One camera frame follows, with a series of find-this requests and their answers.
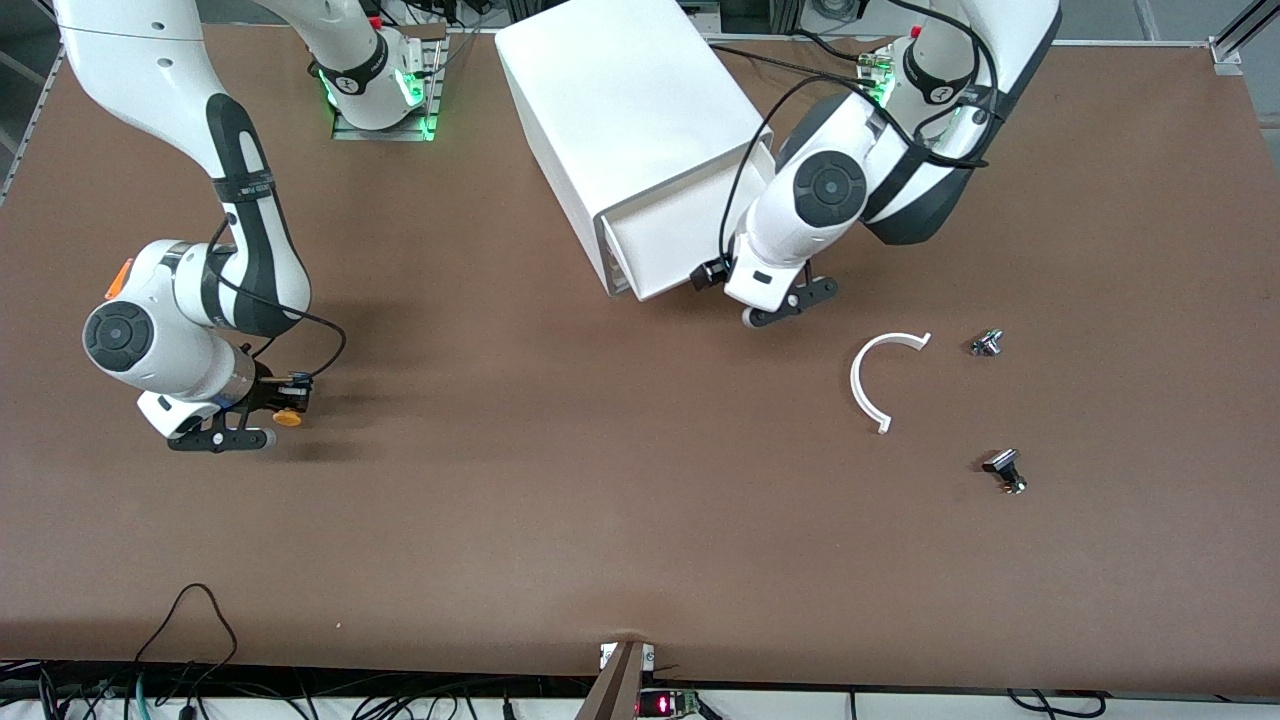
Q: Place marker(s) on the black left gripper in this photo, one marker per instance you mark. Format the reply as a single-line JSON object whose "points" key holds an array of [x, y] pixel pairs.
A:
{"points": [[714, 273]]}

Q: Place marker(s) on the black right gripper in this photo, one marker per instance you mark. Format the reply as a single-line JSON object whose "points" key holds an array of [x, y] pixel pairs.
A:
{"points": [[268, 389]]}

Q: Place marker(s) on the orange push button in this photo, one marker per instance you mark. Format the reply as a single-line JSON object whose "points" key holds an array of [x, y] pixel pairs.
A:
{"points": [[288, 418]]}

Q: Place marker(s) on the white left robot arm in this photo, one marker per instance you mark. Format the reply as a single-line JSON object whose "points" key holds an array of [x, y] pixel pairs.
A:
{"points": [[830, 190]]}

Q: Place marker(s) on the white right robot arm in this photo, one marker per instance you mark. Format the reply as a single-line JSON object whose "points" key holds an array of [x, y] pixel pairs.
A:
{"points": [[150, 340]]}

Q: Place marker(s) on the white curved plastic strip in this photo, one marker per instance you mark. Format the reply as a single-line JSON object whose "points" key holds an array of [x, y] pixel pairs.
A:
{"points": [[856, 385]]}

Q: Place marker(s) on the orange box with hole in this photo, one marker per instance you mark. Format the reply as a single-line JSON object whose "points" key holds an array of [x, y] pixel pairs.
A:
{"points": [[120, 278]]}

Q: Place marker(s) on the small metal knob lower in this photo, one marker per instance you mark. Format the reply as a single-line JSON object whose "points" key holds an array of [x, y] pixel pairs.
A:
{"points": [[1003, 464]]}

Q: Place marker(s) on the small device with red light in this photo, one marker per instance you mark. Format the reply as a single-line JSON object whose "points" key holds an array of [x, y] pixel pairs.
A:
{"points": [[660, 706]]}

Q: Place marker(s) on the black right camera bracket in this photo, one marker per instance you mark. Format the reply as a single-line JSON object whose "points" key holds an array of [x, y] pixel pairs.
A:
{"points": [[215, 438]]}

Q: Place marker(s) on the black camera bracket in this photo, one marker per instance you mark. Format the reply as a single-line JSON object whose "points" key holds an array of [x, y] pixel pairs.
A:
{"points": [[215, 438], [810, 293]]}

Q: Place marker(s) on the black left camera bracket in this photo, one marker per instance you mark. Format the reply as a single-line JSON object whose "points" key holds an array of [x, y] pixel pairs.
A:
{"points": [[810, 293]]}

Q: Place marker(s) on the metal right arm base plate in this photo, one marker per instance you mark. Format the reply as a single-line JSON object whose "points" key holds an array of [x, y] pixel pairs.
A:
{"points": [[380, 134]]}

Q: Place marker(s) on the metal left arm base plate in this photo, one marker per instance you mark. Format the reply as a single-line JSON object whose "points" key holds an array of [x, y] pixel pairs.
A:
{"points": [[960, 140]]}

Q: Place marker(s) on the small silver knob switch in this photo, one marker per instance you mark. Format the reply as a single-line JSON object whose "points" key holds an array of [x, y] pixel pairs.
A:
{"points": [[987, 343]]}

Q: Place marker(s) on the brown camera mounting pole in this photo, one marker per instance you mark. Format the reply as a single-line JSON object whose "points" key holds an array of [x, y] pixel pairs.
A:
{"points": [[615, 690]]}

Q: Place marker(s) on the aluminium frame corner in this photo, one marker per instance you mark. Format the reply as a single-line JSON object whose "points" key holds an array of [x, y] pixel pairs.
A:
{"points": [[1228, 52]]}

